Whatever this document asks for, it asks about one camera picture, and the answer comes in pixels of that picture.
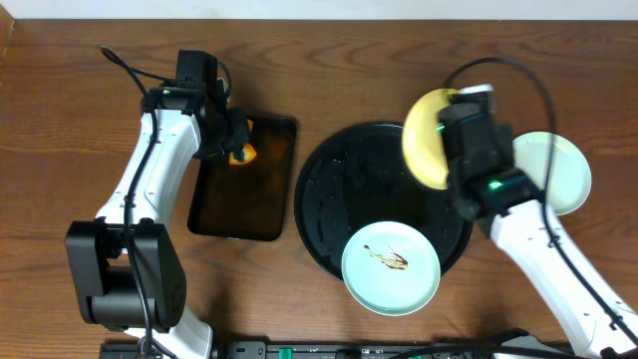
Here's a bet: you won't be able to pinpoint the yellow plate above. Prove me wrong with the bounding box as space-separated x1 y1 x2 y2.
402 89 457 190

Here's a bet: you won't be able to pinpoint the light blue plate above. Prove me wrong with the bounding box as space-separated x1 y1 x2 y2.
512 132 592 215
341 221 442 316

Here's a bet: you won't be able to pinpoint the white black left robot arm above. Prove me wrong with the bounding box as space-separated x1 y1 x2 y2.
65 80 249 358

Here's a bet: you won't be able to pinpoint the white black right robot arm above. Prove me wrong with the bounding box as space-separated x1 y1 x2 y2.
434 89 637 358

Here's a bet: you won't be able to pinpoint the dark rectangular water tray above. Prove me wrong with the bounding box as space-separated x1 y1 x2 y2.
187 115 297 241

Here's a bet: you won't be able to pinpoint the round black tray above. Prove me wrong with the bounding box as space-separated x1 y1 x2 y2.
294 123 473 281

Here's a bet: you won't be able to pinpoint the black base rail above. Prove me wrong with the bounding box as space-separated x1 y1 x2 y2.
98 328 574 359

